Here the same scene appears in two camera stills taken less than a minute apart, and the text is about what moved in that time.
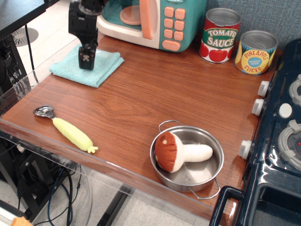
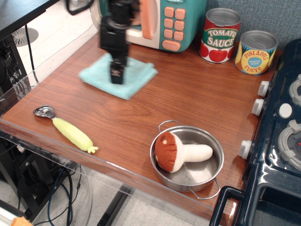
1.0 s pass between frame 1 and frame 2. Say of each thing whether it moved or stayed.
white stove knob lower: stayed
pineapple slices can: stayed
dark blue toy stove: stayed
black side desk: stayed
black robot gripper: moved
